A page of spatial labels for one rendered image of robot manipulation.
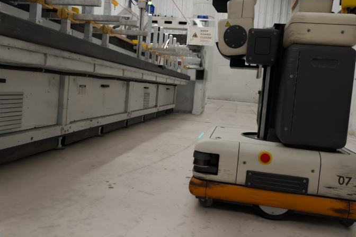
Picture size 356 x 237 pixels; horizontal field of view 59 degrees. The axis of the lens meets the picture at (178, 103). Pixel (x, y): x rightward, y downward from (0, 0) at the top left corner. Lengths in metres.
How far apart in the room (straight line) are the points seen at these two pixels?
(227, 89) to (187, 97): 6.22
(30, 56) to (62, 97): 0.69
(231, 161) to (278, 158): 0.18
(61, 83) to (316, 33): 1.55
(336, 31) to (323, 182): 0.56
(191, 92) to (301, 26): 4.78
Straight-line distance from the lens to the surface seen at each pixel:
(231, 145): 1.28
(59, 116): 2.21
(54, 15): 1.85
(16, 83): 1.86
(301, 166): 1.29
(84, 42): 1.87
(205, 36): 5.89
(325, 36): 1.34
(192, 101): 5.99
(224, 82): 12.14
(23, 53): 1.51
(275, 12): 12.57
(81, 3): 1.50
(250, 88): 12.14
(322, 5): 1.53
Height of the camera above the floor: 0.48
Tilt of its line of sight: 3 degrees down
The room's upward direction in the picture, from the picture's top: 5 degrees clockwise
